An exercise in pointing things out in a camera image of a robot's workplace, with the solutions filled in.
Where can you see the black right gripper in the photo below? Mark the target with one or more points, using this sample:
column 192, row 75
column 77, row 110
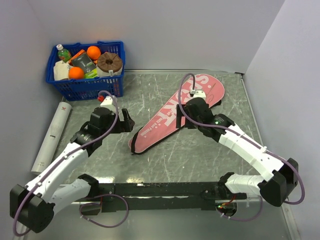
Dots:
column 180, row 114

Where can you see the orange ball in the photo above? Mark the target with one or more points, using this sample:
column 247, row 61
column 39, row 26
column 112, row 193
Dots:
column 76, row 73
column 93, row 52

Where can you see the orange ball upper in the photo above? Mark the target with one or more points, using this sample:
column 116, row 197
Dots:
column 93, row 52

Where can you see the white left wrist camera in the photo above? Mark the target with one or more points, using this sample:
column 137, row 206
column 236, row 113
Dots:
column 108, row 102

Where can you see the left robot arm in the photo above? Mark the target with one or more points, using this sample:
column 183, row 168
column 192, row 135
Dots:
column 34, row 205

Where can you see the orange ball lower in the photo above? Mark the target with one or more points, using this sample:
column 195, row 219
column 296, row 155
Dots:
column 76, row 73

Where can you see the blue plastic basket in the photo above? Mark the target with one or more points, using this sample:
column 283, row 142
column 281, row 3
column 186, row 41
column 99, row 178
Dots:
column 87, row 89

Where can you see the dark green carton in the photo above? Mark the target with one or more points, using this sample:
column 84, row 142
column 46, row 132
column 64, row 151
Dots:
column 84, row 62

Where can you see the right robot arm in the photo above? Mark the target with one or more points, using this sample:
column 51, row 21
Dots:
column 276, row 177

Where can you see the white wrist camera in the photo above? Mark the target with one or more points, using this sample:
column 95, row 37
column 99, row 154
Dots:
column 197, row 93
column 108, row 102

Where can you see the white shuttlecock tube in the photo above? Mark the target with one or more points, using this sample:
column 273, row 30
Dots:
column 52, row 138

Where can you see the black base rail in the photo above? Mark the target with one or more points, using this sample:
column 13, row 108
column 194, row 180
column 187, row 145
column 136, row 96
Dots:
column 163, row 196

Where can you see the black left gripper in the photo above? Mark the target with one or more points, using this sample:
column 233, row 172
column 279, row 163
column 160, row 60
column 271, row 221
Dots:
column 125, row 126

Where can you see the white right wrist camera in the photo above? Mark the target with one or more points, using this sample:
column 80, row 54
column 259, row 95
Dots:
column 197, row 93

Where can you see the white cloth bag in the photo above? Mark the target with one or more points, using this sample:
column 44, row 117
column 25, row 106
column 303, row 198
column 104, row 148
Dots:
column 61, row 70

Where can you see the pink racket bag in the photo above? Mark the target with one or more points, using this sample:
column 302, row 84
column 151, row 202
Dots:
column 163, row 123

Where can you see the green drink bottle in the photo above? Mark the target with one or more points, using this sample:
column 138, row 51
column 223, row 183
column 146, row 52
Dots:
column 63, row 54

